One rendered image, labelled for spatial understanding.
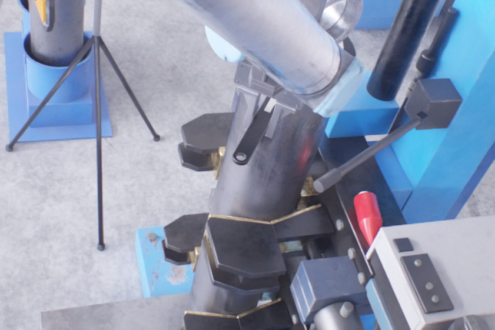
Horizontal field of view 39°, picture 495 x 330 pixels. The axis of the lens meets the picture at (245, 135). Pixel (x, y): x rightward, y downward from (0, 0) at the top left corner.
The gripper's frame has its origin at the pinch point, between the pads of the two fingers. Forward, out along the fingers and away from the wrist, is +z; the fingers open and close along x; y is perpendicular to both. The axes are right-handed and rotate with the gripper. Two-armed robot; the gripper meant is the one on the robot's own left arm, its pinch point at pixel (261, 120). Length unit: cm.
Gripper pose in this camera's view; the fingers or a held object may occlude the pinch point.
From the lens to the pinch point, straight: 130.1
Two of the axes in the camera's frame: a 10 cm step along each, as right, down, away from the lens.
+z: -1.9, 6.8, 7.1
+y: 3.7, -6.2, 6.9
